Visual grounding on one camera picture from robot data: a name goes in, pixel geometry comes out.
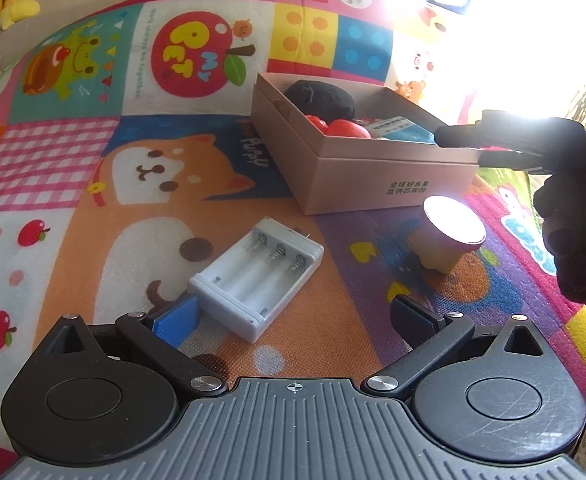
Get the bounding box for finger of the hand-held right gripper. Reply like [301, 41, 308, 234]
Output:
[478, 150, 554, 175]
[435, 110, 586, 154]

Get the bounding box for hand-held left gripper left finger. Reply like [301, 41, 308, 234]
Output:
[50, 294, 230, 400]

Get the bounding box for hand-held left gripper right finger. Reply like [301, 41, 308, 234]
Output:
[362, 294, 546, 401]

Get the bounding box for white battery charger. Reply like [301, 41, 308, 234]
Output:
[188, 217, 325, 345]

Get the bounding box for pink yellow toy figure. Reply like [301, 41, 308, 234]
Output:
[410, 195, 487, 276]

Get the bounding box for blue tissue pack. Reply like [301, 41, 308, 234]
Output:
[370, 115, 436, 144]

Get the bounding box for pink cardboard box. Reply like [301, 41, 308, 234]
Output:
[250, 71, 484, 217]

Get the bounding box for red round toy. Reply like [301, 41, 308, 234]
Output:
[325, 119, 374, 140]

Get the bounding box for black plush toy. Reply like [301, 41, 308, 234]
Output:
[285, 80, 358, 121]

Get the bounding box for person's right hand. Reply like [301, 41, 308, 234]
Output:
[532, 157, 586, 312]

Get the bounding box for potted green plant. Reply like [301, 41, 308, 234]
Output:
[567, 82, 586, 122]

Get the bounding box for colourful cartoon play mat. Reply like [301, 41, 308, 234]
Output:
[0, 0, 586, 480]

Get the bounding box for white handle frame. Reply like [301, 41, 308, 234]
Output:
[425, 0, 474, 14]

